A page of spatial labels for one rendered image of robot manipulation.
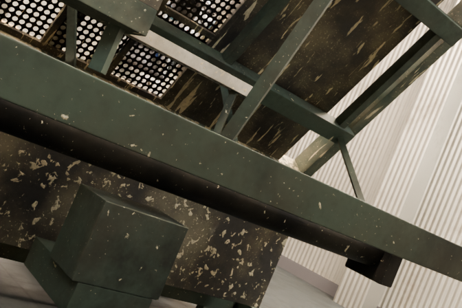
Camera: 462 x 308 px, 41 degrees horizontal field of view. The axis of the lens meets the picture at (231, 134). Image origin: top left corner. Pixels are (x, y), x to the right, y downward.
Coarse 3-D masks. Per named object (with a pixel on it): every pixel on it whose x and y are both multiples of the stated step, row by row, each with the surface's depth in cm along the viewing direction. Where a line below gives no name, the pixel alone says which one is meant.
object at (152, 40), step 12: (132, 36) 179; (144, 36) 180; (156, 36) 182; (156, 48) 183; (168, 48) 185; (180, 48) 187; (180, 60) 188; (192, 60) 191; (204, 60) 193; (204, 72) 194; (216, 72) 196; (228, 84) 200; (240, 84) 202
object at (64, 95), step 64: (0, 64) 92; (64, 64) 97; (0, 128) 156; (64, 128) 162; (128, 128) 105; (192, 128) 113; (0, 192) 207; (64, 192) 219; (128, 192) 234; (192, 192) 190; (256, 192) 124; (320, 192) 134; (0, 256) 229; (64, 256) 179; (128, 256) 180; (192, 256) 256; (256, 256) 276; (384, 256) 245; (448, 256) 166
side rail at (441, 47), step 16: (432, 48) 267; (448, 48) 267; (416, 64) 271; (432, 64) 271; (400, 80) 274; (384, 96) 278; (368, 112) 282; (352, 128) 286; (320, 144) 297; (336, 144) 292; (304, 160) 302; (320, 160) 296
